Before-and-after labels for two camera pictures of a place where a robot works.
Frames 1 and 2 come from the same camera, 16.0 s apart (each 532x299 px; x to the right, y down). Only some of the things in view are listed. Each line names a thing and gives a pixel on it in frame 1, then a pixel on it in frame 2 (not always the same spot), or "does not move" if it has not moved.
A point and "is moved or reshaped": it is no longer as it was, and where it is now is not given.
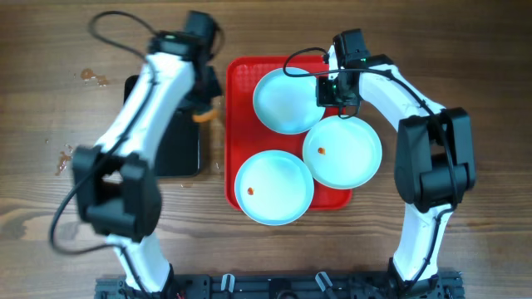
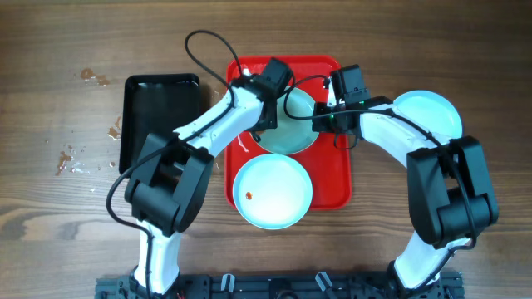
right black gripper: [325, 97] -> [321, 124]
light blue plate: [274, 188] does not move
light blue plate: [288, 105] is moved or reshaped
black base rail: [282, 286] does not move
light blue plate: [342, 153] -> [299, 102]
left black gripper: [214, 87] -> [269, 120]
